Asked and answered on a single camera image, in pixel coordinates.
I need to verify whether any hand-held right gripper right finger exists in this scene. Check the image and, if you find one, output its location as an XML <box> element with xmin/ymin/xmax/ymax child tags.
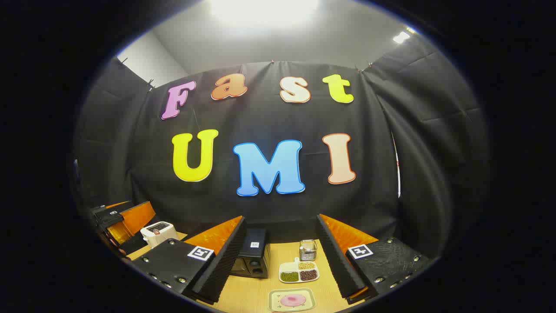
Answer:
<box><xmin>315</xmin><ymin>213</ymin><xmax>433</xmax><ymax>305</ymax></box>

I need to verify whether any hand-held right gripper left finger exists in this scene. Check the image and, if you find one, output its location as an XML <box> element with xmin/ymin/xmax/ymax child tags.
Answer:
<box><xmin>130</xmin><ymin>216</ymin><xmax>247</xmax><ymax>305</ymax></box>

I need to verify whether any black electric oven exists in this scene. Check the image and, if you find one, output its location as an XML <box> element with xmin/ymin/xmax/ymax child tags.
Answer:
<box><xmin>230</xmin><ymin>228</ymin><xmax>271</xmax><ymax>279</ymax></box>

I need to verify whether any white square plate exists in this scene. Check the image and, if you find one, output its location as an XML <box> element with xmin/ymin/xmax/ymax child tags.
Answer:
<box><xmin>267</xmin><ymin>287</ymin><xmax>317</xmax><ymax>313</ymax></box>

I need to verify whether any pink round food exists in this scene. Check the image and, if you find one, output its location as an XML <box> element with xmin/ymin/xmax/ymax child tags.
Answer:
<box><xmin>280</xmin><ymin>294</ymin><xmax>308</xmax><ymax>307</ymax></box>

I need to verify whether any white toaster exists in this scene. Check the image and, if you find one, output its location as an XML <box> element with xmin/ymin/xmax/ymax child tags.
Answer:
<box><xmin>140</xmin><ymin>221</ymin><xmax>179</xmax><ymax>248</ymax></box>

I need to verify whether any metal mesh holder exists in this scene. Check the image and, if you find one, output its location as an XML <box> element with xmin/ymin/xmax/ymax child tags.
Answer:
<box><xmin>299</xmin><ymin>239</ymin><xmax>318</xmax><ymax>262</ymax></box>

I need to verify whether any white divided bean tray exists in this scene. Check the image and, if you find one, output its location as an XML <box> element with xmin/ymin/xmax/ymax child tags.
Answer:
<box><xmin>278</xmin><ymin>257</ymin><xmax>320</xmax><ymax>284</ymax></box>

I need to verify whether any black backdrop cloth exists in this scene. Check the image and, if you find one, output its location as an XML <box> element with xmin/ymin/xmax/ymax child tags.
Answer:
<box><xmin>72</xmin><ymin>33</ymin><xmax>491</xmax><ymax>257</ymax></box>

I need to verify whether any large ceiling light panel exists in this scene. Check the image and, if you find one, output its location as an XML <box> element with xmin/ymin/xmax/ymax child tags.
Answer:
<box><xmin>208</xmin><ymin>0</ymin><xmax>322</xmax><ymax>27</ymax></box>

